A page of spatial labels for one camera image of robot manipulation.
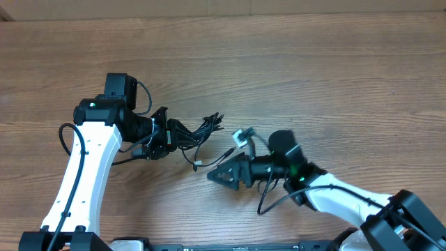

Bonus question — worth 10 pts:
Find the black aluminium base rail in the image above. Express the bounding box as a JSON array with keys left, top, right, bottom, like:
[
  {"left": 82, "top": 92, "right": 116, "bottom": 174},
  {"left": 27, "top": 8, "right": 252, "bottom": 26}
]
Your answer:
[{"left": 111, "top": 228, "right": 360, "bottom": 251}]

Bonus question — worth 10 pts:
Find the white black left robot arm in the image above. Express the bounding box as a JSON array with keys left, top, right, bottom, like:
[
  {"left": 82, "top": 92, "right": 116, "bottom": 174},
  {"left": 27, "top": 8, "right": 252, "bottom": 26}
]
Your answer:
[{"left": 18, "top": 73, "right": 197, "bottom": 250}]

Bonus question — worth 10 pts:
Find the black USB cable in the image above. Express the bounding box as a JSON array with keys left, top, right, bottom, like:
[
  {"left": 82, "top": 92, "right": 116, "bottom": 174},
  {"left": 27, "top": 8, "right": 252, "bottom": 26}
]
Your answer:
[{"left": 179, "top": 112, "right": 238, "bottom": 172}]

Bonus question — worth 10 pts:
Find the cardboard back wall panel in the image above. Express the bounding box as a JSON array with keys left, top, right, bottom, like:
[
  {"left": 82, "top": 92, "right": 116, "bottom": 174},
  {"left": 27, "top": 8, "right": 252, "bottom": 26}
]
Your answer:
[{"left": 1, "top": 0, "right": 445, "bottom": 21}]

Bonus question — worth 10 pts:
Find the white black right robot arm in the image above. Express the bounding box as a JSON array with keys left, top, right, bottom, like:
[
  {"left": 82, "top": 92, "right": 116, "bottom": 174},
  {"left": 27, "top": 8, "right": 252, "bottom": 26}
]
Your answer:
[{"left": 207, "top": 129, "right": 445, "bottom": 250}]

